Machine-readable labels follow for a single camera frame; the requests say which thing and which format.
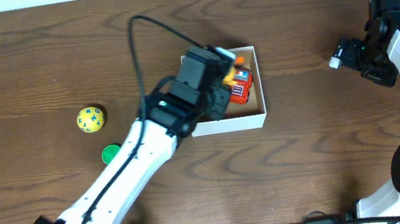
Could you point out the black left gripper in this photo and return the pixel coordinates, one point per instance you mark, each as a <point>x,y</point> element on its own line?
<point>223,98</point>

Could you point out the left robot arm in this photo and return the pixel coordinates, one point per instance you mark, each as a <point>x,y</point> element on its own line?
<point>167,115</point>

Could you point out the yellow letter ball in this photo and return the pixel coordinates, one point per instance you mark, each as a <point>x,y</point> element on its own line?
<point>90,119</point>

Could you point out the orange rubber duck toy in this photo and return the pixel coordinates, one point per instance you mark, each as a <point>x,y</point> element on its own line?
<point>229,78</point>

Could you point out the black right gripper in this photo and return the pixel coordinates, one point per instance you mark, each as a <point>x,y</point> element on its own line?
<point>386,75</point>

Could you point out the green round wheel toy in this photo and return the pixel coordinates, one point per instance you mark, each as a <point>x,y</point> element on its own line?
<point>109,152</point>

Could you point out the white cardboard box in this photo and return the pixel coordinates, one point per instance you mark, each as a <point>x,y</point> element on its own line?
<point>240,117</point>

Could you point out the red toy fire truck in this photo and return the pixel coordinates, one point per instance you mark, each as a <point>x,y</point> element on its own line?
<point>241,91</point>

